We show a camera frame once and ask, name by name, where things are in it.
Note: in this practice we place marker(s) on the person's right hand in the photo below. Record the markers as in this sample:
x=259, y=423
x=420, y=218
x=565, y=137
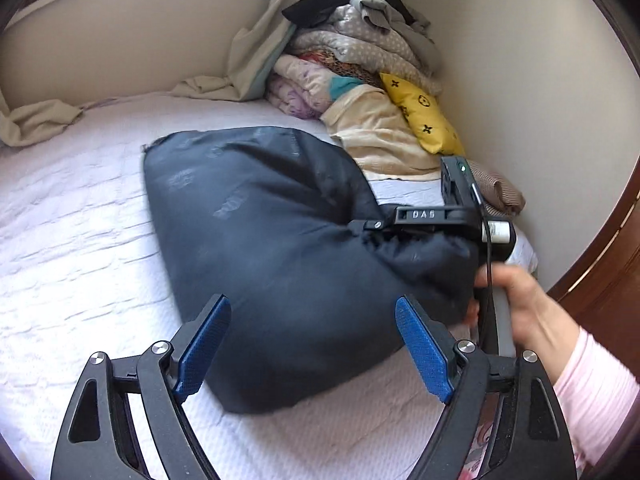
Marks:
x=530, y=310

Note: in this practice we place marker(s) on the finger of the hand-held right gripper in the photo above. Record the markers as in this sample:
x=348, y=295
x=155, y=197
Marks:
x=372, y=225

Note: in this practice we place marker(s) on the beige curtain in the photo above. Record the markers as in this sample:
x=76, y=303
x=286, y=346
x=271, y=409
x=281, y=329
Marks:
x=260, y=50

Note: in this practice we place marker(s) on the black folded cloth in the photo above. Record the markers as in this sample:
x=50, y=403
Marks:
x=325, y=7

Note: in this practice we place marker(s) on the teal patterned cloth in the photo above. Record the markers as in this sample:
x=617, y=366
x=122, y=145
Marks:
x=342, y=87

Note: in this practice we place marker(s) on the leopard print cloth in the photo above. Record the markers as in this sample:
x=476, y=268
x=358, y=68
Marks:
x=360, y=72

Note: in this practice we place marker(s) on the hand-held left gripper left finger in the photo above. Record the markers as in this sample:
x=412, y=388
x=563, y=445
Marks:
x=202, y=347

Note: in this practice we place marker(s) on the grey dotted blanket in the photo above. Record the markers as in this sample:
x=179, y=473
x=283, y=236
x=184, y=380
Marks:
x=380, y=50

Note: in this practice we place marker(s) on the taupe crumpled cloth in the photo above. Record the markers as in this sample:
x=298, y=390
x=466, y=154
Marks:
x=380, y=15

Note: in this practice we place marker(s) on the cream knitted blanket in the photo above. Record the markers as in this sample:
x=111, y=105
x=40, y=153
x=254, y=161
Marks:
x=380, y=135

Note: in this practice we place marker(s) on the brown ribbed cloth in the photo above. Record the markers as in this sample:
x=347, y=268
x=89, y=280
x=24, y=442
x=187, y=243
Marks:
x=500, y=185

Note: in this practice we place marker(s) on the person's right forearm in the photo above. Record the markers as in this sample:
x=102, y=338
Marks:
x=595, y=390

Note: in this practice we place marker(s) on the bed with white bedspread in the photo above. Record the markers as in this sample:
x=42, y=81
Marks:
x=75, y=260

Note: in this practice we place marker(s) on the wooden door frame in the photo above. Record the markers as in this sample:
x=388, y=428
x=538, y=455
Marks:
x=605, y=270

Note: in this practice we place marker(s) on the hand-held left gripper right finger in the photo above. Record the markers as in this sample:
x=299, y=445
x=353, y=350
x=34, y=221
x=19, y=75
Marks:
x=422, y=347

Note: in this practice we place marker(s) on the purple floral quilt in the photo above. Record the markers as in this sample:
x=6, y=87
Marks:
x=300, y=90

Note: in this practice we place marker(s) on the black padded jacket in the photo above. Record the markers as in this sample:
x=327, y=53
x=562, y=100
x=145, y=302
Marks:
x=275, y=240

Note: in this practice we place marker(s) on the yellow patterned pillow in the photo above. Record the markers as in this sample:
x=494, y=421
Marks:
x=425, y=115

